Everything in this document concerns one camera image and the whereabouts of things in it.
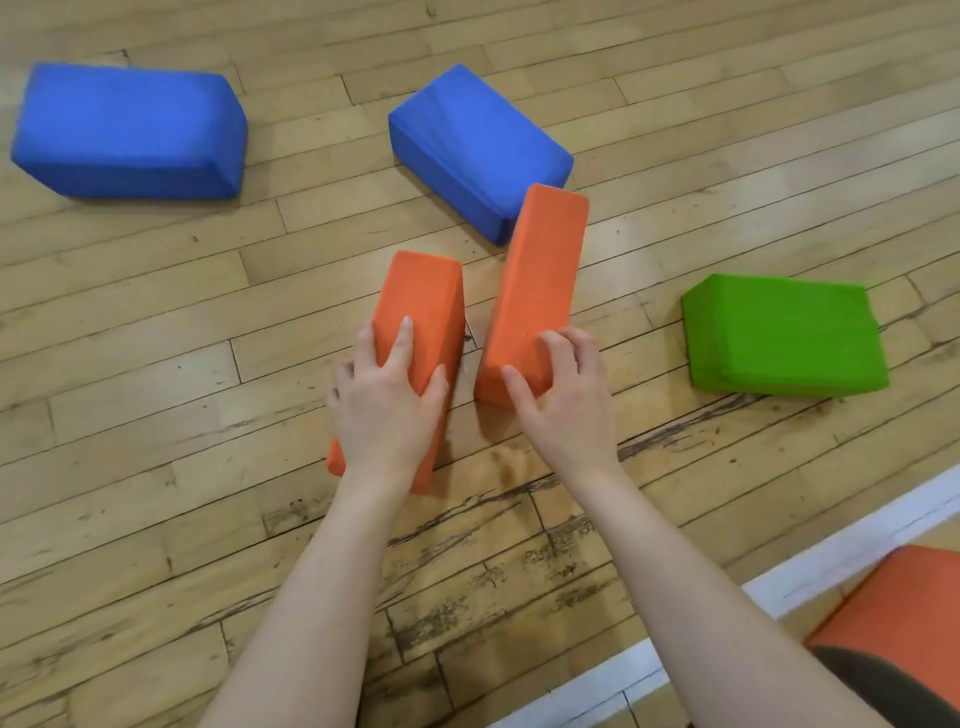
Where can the person's left hand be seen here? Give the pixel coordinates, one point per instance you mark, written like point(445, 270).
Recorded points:
point(382, 424)

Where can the person's right hand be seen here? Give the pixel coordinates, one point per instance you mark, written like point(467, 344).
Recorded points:
point(574, 427)

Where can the person's left little finger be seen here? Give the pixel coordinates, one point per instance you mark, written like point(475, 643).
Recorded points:
point(333, 397)

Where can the person's right middle finger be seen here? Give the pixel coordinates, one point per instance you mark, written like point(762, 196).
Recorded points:
point(589, 351)

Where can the person's left thumb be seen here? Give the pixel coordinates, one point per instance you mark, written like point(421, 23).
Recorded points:
point(433, 388)

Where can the person's left middle finger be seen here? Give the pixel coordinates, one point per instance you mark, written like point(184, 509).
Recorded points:
point(365, 349)

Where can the person's right thumb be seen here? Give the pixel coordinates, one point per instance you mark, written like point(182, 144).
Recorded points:
point(520, 391)

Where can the orange foam block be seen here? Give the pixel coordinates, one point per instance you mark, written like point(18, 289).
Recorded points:
point(900, 607)
point(536, 277)
point(424, 300)

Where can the person's right forearm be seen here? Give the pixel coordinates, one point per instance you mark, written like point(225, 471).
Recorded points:
point(697, 615)

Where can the person's left forearm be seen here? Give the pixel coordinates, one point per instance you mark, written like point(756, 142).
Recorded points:
point(322, 607)

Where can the green foam block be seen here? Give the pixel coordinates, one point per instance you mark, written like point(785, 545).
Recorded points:
point(784, 337)

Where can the blue foam block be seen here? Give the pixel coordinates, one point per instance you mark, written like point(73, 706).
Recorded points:
point(476, 146)
point(127, 131)

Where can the dark grey garment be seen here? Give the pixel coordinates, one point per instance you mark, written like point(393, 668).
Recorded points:
point(892, 694)

